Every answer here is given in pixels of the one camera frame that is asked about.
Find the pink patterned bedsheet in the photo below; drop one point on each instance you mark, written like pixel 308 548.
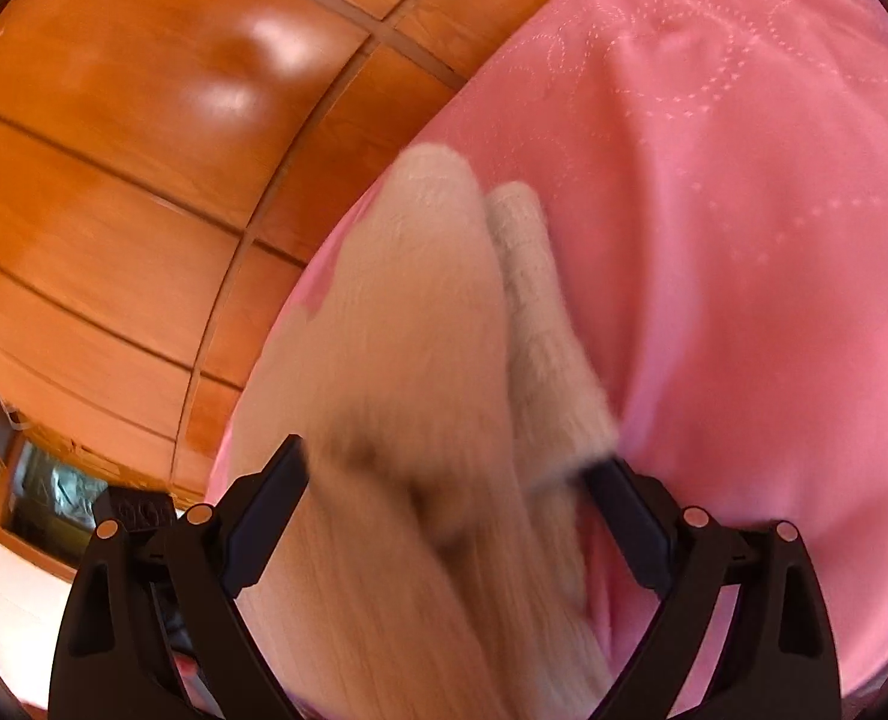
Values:
pixel 751 240

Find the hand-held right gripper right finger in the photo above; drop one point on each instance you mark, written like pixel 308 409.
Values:
pixel 631 525

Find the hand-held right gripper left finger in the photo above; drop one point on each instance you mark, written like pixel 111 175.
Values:
pixel 264 525

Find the wooden framed cabinet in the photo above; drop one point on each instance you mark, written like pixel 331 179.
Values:
pixel 39 487

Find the cream knitted garment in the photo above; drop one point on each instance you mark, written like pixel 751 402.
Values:
pixel 414 330

